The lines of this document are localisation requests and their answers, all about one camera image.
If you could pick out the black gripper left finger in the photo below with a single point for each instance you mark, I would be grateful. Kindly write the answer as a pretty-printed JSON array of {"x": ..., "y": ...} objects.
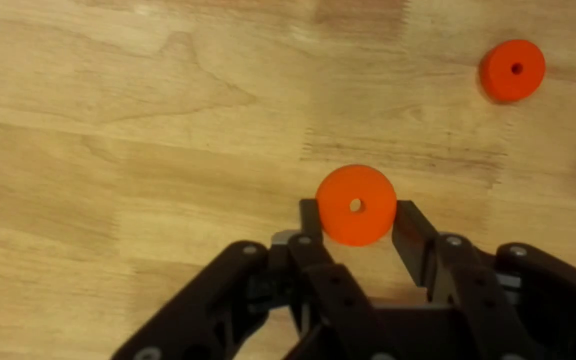
[{"x": 233, "y": 297}]

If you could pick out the orange disc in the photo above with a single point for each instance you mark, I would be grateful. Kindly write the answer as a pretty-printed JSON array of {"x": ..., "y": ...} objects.
[
  {"x": 357, "y": 204},
  {"x": 512, "y": 71}
]

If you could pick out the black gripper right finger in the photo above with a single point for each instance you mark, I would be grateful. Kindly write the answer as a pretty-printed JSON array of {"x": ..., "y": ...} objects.
[{"x": 517, "y": 303}]

